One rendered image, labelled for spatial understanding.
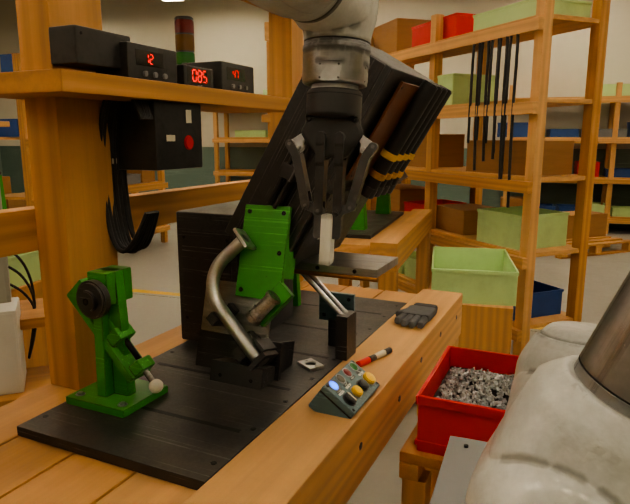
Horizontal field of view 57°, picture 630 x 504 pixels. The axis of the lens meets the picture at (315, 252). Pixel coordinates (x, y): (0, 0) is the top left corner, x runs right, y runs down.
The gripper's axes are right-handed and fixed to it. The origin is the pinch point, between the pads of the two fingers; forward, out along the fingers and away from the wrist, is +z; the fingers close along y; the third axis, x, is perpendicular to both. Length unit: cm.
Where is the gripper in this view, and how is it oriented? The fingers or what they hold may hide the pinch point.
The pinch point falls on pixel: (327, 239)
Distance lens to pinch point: 81.0
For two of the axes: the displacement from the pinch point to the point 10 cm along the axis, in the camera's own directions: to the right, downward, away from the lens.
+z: -0.5, 9.9, 1.3
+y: 9.7, 0.8, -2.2
